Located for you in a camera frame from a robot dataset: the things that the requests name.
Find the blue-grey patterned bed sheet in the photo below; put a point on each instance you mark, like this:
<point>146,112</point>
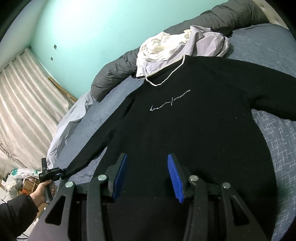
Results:
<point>277,148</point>

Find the person's left forearm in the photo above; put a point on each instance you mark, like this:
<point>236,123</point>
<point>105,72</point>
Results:
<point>16,217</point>

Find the cream tufted headboard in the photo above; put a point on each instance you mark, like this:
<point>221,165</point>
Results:
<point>275,11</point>

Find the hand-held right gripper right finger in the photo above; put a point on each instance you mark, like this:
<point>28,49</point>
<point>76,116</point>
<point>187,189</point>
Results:
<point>175,178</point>

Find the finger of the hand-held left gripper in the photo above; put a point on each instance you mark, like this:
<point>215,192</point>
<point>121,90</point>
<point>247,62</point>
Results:
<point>63,173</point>

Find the light grey jacket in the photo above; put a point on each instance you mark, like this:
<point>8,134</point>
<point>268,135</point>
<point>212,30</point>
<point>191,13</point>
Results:
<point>205,44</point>

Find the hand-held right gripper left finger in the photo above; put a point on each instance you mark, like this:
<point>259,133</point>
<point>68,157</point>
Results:
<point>120,176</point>

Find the person's left hand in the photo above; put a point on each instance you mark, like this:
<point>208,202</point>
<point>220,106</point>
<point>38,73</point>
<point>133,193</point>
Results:
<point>40,192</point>

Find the light grey pillow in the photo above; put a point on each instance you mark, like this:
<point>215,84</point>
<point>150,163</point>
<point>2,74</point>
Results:
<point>69,120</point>

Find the white garment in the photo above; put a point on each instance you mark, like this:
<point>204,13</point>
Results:
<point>157,48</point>

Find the black sweater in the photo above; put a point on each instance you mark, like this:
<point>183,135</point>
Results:
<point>196,129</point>

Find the wooden frame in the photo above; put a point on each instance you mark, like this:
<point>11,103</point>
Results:
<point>63,89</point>

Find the beige striped curtain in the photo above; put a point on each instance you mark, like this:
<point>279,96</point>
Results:
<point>25,111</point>

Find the dark grey rolled duvet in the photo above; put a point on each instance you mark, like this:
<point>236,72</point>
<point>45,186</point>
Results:
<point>111,76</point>

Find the cardboard box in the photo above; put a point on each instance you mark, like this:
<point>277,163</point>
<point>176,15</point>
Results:
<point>31,185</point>

